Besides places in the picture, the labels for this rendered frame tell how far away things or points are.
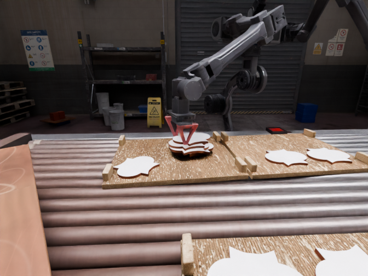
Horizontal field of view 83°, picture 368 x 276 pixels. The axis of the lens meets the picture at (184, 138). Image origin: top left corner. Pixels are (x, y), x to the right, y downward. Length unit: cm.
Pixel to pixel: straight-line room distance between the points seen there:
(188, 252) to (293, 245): 19
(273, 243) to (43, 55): 620
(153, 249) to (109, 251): 8
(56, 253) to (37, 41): 607
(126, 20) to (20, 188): 537
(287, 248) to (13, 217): 42
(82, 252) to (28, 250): 16
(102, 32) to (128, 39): 63
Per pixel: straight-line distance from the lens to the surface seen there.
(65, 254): 47
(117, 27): 571
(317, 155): 85
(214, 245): 42
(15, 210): 40
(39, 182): 74
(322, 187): 71
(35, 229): 34
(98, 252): 45
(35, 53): 643
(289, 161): 75
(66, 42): 608
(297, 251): 45
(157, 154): 75
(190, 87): 60
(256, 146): 86
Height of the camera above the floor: 123
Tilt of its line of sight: 19 degrees down
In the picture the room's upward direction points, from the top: straight up
